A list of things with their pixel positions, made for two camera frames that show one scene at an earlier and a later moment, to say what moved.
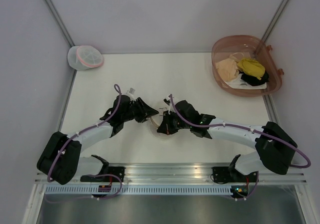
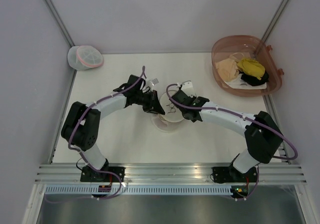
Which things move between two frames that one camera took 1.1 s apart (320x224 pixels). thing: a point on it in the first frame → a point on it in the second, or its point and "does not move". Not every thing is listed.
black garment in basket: [253, 80] does not move
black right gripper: [165, 127] → [192, 96]
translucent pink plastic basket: [252, 47] does not move
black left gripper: [145, 110] → [153, 105]
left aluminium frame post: [54, 13] does not move
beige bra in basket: [228, 68] does not move
